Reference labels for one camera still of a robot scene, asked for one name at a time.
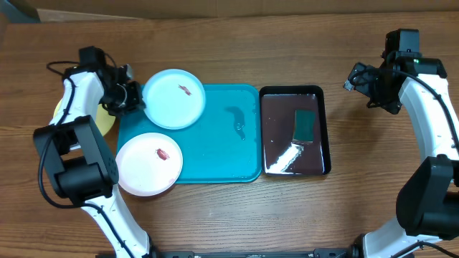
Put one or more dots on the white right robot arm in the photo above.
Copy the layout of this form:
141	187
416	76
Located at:
426	209

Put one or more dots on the black water tray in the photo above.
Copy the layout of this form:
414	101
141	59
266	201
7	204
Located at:
282	156

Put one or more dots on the teal plastic tray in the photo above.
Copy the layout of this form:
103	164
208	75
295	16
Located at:
223	146

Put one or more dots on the cardboard backdrop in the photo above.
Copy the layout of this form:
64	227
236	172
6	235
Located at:
33	11

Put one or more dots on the green scouring sponge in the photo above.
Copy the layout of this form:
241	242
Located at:
304	126

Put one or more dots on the pink plate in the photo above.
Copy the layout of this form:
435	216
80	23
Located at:
149	164

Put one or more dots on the yellow plate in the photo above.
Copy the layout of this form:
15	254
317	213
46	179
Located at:
102	119

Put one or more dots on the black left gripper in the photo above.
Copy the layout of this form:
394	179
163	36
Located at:
138	102

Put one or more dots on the light blue plate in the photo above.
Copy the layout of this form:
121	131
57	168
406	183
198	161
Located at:
175	99

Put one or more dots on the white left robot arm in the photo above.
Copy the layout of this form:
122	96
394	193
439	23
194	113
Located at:
77	169

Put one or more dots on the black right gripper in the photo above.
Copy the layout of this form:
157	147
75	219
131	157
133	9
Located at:
392	106

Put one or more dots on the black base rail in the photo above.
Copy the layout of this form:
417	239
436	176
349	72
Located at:
251	253

